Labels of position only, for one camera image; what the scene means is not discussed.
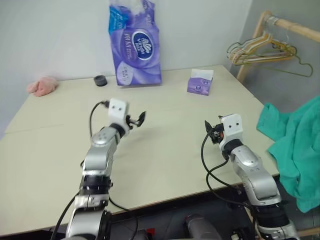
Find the small purple tissue pack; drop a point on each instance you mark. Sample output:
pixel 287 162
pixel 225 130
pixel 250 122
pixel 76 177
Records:
pixel 198 86

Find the pink plush toy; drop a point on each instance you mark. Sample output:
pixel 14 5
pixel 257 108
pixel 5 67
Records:
pixel 42 86

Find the large purple tissue multipack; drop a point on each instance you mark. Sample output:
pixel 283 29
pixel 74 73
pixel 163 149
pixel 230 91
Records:
pixel 137 62

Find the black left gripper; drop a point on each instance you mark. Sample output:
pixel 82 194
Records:
pixel 129 122

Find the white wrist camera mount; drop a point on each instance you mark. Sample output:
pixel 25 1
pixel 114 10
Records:
pixel 118 110
pixel 232 127

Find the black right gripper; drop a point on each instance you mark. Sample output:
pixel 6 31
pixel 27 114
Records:
pixel 217 133

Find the dark grey rounded shape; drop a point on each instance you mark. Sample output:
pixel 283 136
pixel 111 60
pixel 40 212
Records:
pixel 200 225

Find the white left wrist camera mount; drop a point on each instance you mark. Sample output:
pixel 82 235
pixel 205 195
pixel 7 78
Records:
pixel 118 110

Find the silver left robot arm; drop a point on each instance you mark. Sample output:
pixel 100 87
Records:
pixel 100 155

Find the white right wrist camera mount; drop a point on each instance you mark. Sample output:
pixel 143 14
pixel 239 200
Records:
pixel 232 127

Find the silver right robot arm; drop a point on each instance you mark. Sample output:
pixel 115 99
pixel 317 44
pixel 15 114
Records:
pixel 257 180

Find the green shorts with orange drawstring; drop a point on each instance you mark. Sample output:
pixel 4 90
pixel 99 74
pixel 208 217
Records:
pixel 295 150

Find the wooden clothes rack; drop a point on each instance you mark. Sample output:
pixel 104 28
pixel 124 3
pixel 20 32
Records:
pixel 300 29

